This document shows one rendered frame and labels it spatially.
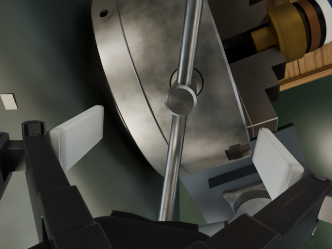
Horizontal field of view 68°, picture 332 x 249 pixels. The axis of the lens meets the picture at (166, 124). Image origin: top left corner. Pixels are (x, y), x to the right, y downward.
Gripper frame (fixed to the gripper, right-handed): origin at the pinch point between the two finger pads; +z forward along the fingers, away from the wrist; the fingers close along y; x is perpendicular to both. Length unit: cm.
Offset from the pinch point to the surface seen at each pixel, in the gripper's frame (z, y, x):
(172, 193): -1.0, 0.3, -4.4
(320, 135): 151, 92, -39
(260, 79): 15.8, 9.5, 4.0
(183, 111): -1.8, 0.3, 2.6
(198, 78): 6.8, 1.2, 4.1
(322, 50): 44, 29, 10
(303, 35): 18.3, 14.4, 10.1
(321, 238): 175, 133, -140
